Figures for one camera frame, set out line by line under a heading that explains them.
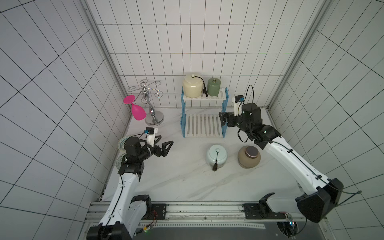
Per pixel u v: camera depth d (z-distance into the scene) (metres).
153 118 1.13
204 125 1.07
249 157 0.78
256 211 0.71
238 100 0.62
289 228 0.66
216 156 0.81
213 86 0.85
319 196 0.38
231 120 0.65
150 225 0.68
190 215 0.73
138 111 0.94
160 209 0.73
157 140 0.79
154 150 0.68
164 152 0.68
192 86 0.83
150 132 0.65
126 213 0.44
